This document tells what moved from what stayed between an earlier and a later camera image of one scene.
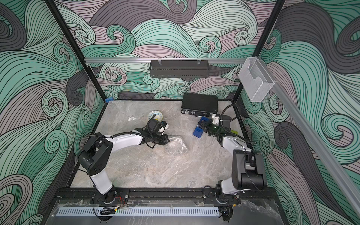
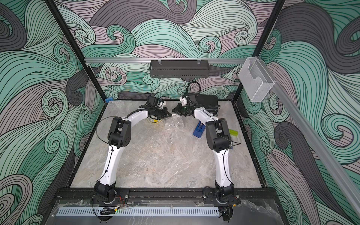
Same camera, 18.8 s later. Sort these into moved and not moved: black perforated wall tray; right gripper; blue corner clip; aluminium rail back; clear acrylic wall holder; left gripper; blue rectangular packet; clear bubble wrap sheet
Moved: clear bubble wrap sheet; left gripper; right gripper
Not moved: clear acrylic wall holder; blue rectangular packet; black perforated wall tray; aluminium rail back; blue corner clip
